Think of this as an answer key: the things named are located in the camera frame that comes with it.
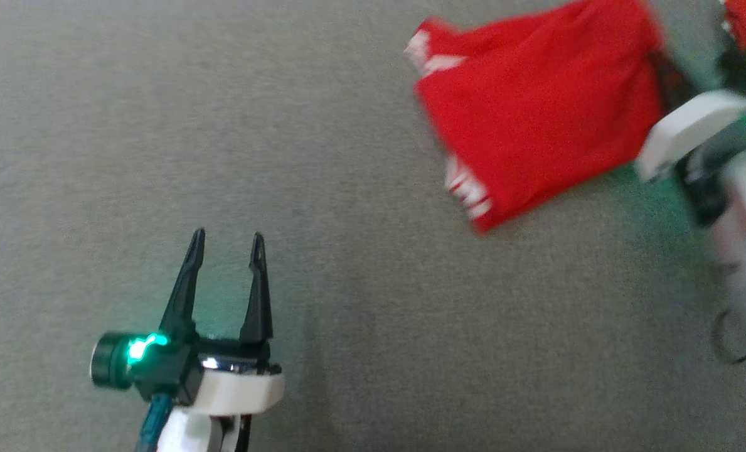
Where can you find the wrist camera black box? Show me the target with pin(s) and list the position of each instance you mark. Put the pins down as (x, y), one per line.
(112, 361)
(743, 135)

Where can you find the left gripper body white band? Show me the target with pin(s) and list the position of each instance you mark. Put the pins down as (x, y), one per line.
(241, 392)

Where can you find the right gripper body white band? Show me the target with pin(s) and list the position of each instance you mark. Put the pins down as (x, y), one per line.
(686, 125)

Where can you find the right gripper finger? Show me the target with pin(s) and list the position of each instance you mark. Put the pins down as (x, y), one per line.
(671, 81)

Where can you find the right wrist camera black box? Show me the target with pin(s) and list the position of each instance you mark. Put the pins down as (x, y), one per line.
(743, 135)

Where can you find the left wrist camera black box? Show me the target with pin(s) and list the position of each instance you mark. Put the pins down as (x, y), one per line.
(112, 361)

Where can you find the large grey sofa seat cushion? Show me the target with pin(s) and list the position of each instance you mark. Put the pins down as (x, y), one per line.
(347, 251)

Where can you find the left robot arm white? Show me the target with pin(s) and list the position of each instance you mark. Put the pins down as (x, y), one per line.
(191, 436)

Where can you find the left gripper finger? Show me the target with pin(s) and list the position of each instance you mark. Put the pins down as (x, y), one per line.
(183, 301)
(258, 307)

